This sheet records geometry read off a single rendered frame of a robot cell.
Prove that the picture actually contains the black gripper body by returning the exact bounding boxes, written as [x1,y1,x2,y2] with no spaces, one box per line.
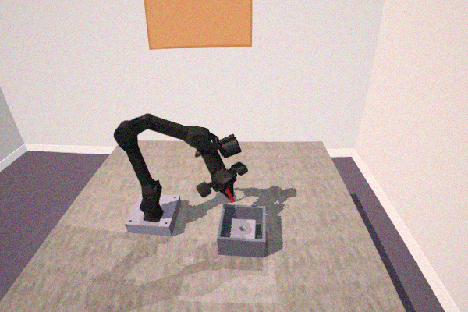
[196,160,248,198]

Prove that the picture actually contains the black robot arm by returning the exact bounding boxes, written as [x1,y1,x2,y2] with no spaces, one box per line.
[113,114,242,222]

